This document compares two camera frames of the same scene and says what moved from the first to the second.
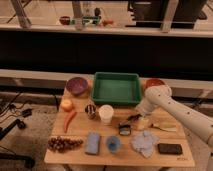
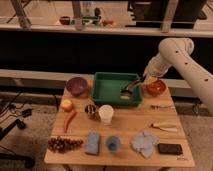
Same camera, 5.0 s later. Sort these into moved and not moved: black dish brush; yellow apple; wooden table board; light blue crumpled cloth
Moved: black dish brush
Not moved: yellow apple; light blue crumpled cloth; wooden table board
